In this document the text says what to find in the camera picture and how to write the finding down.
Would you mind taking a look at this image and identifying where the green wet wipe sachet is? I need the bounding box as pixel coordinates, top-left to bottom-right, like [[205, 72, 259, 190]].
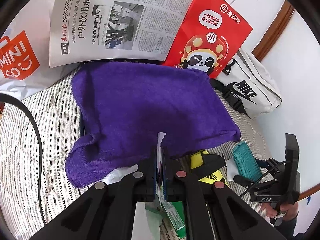
[[145, 199, 186, 239]]

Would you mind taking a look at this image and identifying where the teal striped scrubbing pad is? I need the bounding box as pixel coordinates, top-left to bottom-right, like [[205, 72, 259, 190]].
[[232, 141, 262, 181]]

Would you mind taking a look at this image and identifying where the white paper tissue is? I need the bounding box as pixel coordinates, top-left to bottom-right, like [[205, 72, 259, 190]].
[[100, 132, 167, 240]]

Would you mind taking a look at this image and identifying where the yellow black Adidas pouch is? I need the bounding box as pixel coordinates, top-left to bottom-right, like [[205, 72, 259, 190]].
[[190, 150, 227, 184]]

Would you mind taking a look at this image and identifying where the person's right hand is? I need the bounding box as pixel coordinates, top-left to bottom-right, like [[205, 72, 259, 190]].
[[261, 202, 298, 221]]

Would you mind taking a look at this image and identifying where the striped grey bed sheet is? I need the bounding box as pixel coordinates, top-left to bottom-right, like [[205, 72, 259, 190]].
[[1, 74, 84, 239]]

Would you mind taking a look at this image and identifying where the white Nike waist bag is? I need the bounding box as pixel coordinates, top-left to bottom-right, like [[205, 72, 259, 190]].
[[210, 48, 282, 119]]

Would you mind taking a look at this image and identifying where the purple terry towel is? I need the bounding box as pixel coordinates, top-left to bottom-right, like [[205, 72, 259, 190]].
[[65, 61, 241, 188]]

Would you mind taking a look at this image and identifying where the white Miniso plastic bag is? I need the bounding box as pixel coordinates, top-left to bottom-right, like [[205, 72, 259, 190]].
[[1, 0, 78, 100]]

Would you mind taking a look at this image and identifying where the red panda paper bag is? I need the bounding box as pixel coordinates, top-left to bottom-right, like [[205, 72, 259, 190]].
[[163, 0, 253, 78]]

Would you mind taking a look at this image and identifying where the folded newspaper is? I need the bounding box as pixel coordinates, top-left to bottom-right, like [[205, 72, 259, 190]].
[[49, 0, 193, 68]]

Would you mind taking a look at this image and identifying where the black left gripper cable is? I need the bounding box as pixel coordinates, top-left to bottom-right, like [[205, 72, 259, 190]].
[[0, 93, 47, 227]]

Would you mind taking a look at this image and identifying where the wooden bed frame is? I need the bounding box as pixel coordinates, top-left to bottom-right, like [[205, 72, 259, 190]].
[[253, 1, 319, 199]]

